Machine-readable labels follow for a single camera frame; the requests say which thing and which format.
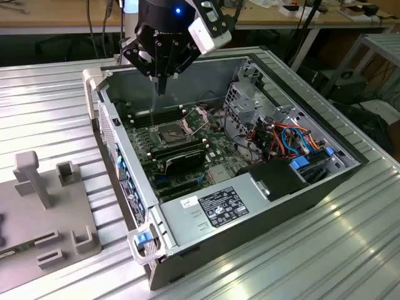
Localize grey metal shelf frame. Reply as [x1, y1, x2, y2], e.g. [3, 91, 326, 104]
[321, 32, 400, 98]

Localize silver drive cage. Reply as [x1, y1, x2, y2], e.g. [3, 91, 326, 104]
[223, 81, 274, 141]

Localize black RAM slot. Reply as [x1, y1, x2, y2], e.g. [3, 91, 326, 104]
[129, 112, 186, 128]
[127, 106, 183, 119]

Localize open grey PC case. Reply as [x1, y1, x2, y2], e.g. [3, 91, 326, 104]
[81, 53, 370, 291]

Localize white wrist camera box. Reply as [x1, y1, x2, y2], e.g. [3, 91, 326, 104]
[187, 15, 233, 56]

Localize black plastic shroud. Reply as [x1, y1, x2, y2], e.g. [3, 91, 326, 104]
[236, 157, 310, 203]

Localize metal socket cover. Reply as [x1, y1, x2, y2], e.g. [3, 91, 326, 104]
[182, 106, 210, 136]

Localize green motherboard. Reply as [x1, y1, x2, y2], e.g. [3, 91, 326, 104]
[120, 104, 238, 204]

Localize orange power wires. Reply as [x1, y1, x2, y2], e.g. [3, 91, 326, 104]
[246, 123, 303, 157]

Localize black expansion slot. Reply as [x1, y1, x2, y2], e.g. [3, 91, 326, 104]
[155, 178, 201, 198]

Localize blue case handle latch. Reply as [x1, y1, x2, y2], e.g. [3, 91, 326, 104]
[134, 232, 151, 248]

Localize grey USB cable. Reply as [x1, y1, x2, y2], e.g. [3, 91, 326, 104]
[102, 0, 114, 32]

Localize black tripod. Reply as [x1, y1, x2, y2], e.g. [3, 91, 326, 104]
[282, 0, 324, 71]

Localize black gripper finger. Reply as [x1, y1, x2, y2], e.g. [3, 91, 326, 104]
[162, 39, 201, 94]
[121, 36, 163, 94]

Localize CPU socket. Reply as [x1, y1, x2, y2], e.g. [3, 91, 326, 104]
[149, 120, 192, 148]

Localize black office chair base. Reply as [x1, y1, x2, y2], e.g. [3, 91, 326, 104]
[33, 31, 111, 61]

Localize grey parts rack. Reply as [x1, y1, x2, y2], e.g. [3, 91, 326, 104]
[0, 150, 103, 284]

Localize black graphics card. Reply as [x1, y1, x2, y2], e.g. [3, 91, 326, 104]
[162, 149, 207, 176]

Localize silver chipset heatsink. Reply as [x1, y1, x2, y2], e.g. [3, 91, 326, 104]
[208, 165, 231, 184]

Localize black RAM stick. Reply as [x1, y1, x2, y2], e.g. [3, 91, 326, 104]
[151, 142, 209, 160]
[149, 138, 206, 156]

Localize black box with handle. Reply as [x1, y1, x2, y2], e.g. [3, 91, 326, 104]
[318, 69, 369, 106]

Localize hard disk in blue carrier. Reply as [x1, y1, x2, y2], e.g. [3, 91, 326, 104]
[289, 149, 337, 185]

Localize grey power supply unit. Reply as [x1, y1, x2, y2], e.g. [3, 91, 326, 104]
[159, 173, 273, 248]

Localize brown cardboard piece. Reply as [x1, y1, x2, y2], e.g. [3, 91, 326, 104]
[339, 5, 395, 22]

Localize green RAM stick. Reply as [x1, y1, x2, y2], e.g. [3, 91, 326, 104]
[0, 242, 37, 259]

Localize blue data wire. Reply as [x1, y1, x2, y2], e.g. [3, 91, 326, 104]
[280, 124, 313, 154]

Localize wooden desk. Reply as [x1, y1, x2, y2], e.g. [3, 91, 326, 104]
[0, 0, 400, 73]

